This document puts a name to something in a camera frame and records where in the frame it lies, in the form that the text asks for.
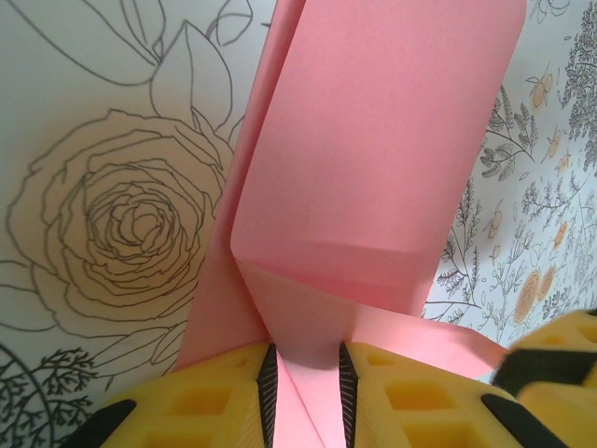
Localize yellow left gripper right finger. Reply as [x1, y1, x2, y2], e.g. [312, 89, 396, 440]
[336, 343, 533, 448]

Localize pink paper sheet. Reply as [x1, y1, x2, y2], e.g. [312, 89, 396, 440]
[179, 0, 528, 448]

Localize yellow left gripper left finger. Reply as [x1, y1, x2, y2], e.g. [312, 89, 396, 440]
[60, 343, 281, 448]

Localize floral patterned table cover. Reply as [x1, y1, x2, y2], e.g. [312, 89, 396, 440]
[0, 0, 597, 448]

